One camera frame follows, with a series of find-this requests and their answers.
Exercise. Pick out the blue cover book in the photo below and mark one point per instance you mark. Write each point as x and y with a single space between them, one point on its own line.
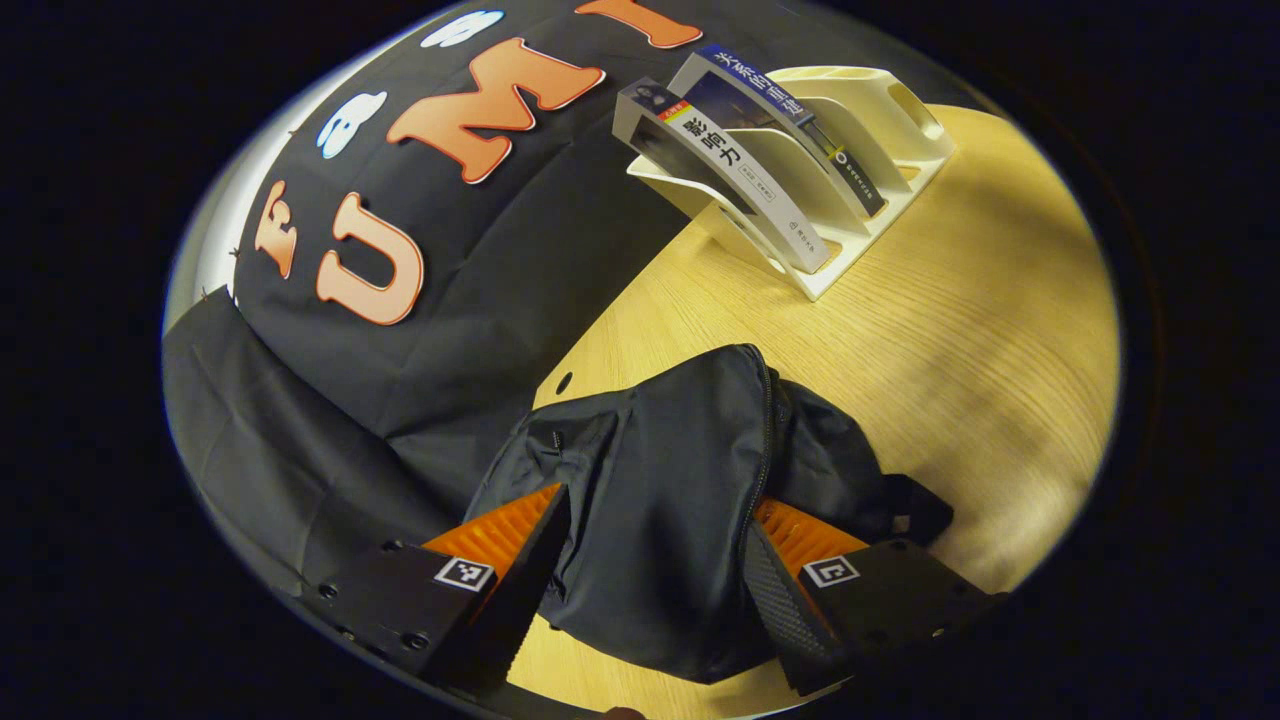
770 105

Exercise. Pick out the white bookshelf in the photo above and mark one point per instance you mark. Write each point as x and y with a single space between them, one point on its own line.
880 130

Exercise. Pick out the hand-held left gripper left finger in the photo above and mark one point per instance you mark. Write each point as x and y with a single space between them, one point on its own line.
525 590

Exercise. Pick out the black schoolbag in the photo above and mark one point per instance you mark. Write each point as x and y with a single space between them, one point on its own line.
660 500

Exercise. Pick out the dark grey cover book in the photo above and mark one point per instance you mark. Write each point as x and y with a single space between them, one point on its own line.
730 175

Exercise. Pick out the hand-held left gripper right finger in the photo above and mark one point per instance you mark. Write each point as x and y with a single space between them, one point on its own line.
780 610

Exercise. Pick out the black backdrop cloth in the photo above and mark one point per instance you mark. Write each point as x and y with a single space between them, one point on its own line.
480 300

